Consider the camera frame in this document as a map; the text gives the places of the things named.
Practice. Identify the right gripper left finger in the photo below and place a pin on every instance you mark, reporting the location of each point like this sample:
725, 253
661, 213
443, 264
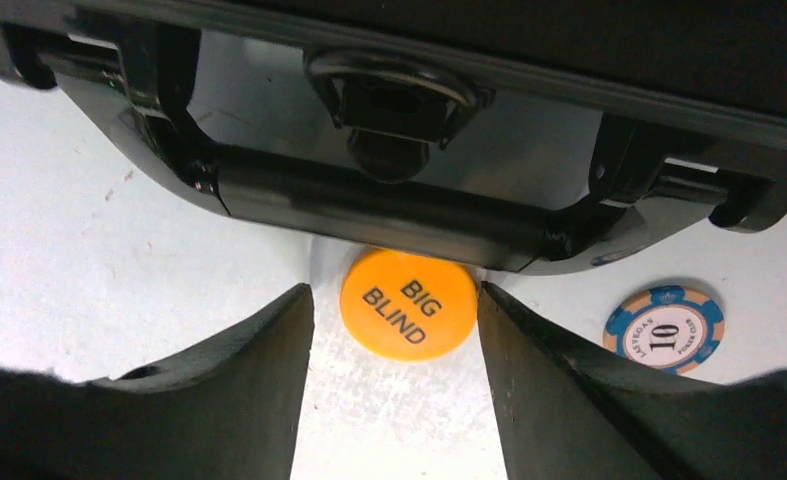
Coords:
225, 408

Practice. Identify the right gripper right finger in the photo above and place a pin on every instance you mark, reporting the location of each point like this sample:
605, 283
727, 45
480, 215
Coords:
568, 409

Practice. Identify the orange round button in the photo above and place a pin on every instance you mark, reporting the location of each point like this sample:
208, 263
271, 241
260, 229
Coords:
407, 307

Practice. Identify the black poker set case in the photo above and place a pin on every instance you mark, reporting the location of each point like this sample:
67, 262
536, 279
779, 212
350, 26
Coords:
534, 137

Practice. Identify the poker chip near disc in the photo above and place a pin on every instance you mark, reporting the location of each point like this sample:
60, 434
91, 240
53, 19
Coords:
671, 328

